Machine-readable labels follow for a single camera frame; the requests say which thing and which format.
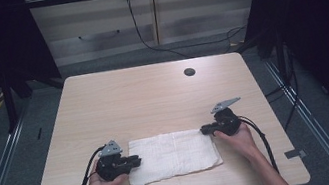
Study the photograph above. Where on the person's right hand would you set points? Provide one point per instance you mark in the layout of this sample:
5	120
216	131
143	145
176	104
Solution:
241	142

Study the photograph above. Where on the cream cloth with white tag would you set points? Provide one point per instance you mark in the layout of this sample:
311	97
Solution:
173	155

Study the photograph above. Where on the black stand post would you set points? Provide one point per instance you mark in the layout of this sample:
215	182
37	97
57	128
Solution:
10	108
281	59

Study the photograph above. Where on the grey tape piece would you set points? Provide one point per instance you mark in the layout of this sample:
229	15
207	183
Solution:
295	153

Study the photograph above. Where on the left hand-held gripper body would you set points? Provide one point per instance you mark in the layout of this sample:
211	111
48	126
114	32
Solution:
110	167

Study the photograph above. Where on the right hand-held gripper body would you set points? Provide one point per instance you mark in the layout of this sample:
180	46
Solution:
228	120

